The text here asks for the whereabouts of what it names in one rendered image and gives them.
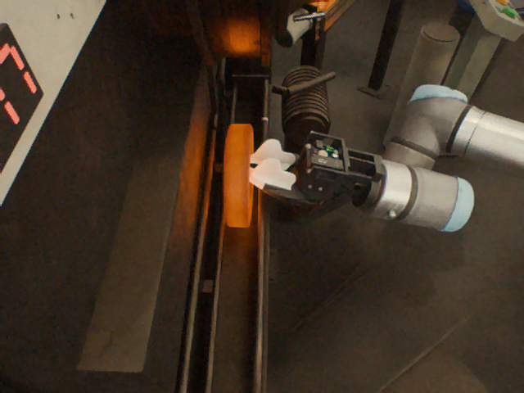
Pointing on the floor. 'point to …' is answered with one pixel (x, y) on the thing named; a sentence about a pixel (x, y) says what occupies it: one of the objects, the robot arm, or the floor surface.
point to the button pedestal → (481, 46)
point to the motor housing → (302, 116)
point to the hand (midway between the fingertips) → (240, 167)
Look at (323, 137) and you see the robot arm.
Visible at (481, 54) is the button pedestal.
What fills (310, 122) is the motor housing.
